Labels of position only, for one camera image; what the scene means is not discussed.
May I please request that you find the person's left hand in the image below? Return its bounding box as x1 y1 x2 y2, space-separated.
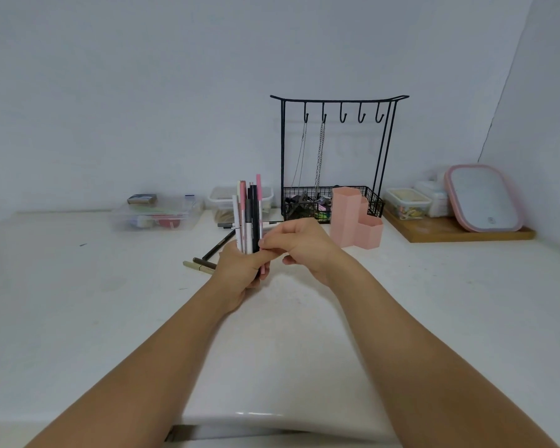
211 238 272 316

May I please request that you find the person's right hand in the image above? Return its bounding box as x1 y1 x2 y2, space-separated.
259 218 352 288

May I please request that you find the short white pen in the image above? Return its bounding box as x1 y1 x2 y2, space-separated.
232 195 241 252

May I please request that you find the white and pink pen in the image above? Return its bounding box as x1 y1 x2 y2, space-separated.
236 180 247 255

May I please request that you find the long pink pen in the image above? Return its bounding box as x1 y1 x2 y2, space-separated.
255 174 267 276

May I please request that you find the person's right forearm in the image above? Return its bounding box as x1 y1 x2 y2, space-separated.
318 251 560 448

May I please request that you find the person's left forearm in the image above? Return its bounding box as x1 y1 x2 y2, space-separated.
26 279 234 448

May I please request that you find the slim black pencil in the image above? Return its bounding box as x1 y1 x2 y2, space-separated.
201 229 237 262

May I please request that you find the gold pen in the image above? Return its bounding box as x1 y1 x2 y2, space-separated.
182 260 215 276

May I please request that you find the pile of hair clips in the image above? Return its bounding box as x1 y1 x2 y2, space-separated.
285 193 333 223

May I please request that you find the clear container with white lid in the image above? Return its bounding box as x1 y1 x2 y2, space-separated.
208 186 275 213

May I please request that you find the large clear storage box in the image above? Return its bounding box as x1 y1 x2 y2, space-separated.
110 195 204 232

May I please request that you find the pink hexagonal pen holder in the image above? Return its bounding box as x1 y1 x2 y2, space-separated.
329 186 384 250

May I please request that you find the small clear lidded container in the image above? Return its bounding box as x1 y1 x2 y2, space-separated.
384 187 433 222

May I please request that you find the white lidded box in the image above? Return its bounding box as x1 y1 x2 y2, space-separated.
413 170 452 218

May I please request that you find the wooden tray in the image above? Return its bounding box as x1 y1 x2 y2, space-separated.
382 205 537 243

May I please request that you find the pink framed mirror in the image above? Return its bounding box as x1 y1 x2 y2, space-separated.
444 164 525 233

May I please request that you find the thin silver chain necklace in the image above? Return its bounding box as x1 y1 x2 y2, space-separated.
291 120 308 188

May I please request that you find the thick silver chain necklace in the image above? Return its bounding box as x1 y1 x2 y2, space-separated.
314 120 326 188

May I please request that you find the black wire jewelry stand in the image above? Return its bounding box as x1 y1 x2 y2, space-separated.
270 94 410 224

